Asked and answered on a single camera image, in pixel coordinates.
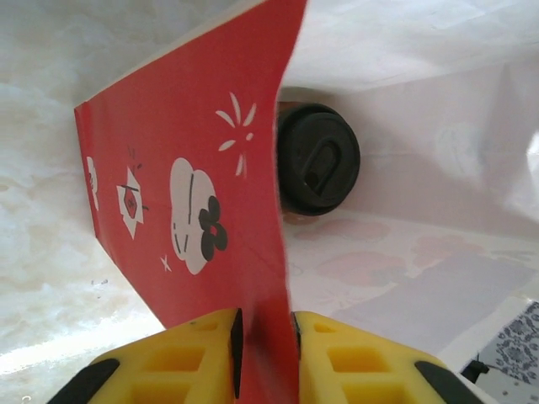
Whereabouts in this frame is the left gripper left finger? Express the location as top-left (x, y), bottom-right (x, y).
top-left (49, 308), bottom-right (245, 404)

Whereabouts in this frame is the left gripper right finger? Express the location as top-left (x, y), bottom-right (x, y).
top-left (290, 310), bottom-right (492, 404)

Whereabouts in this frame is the black plastic cup lid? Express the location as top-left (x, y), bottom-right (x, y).
top-left (275, 103), bottom-right (362, 218)

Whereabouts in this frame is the red and white paper bag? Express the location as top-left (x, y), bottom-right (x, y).
top-left (73, 0), bottom-right (539, 382)

